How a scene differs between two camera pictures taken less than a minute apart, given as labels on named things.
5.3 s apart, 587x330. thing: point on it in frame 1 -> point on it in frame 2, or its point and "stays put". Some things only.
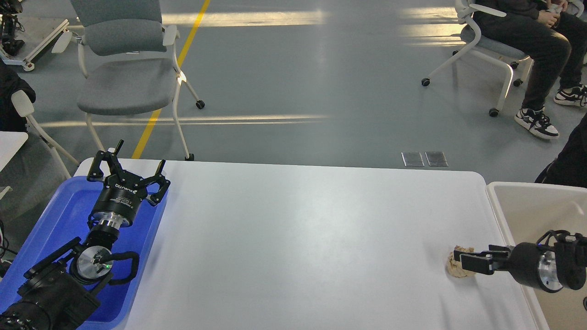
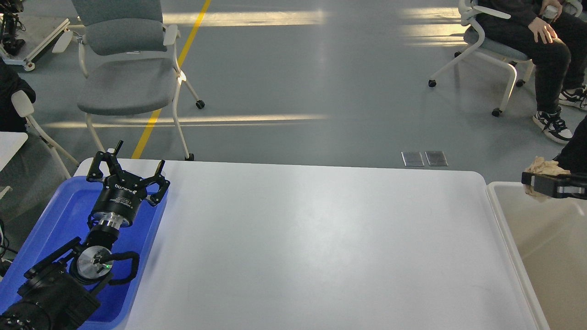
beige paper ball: (454, 266) -> (539, 165)
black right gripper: (528, 262) -> (560, 187)
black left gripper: (123, 192) stays put
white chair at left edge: (22, 107) stays put
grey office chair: (126, 54) stays put
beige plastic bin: (527, 211) stays put
